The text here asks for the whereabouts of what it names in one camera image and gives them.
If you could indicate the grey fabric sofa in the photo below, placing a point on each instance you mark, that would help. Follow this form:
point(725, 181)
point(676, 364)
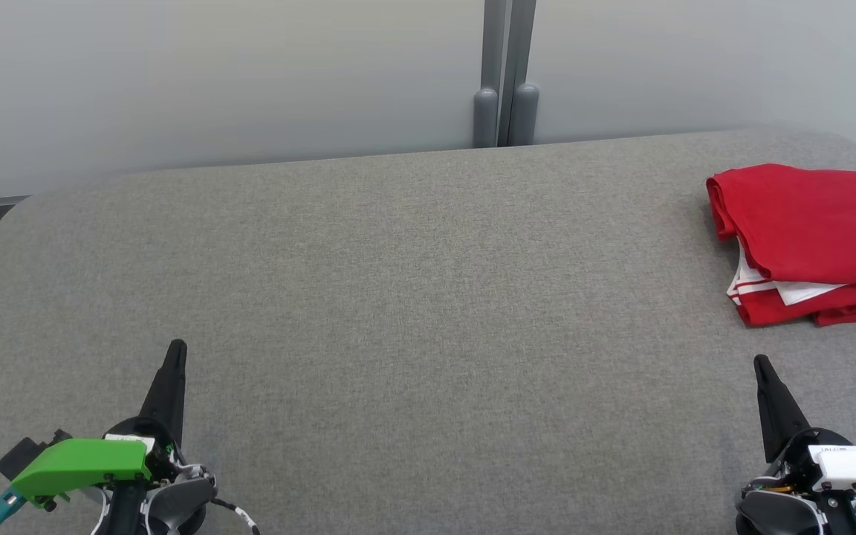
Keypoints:
point(398, 334)

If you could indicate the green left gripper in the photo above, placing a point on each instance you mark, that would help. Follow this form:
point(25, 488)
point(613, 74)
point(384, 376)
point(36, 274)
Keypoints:
point(79, 461)

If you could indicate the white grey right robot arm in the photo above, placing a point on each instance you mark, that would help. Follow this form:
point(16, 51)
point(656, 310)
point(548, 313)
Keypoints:
point(777, 513)

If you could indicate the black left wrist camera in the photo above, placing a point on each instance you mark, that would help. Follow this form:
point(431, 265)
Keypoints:
point(23, 457)

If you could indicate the red and white basketball jersey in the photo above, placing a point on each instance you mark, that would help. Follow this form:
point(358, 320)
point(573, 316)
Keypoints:
point(807, 215)

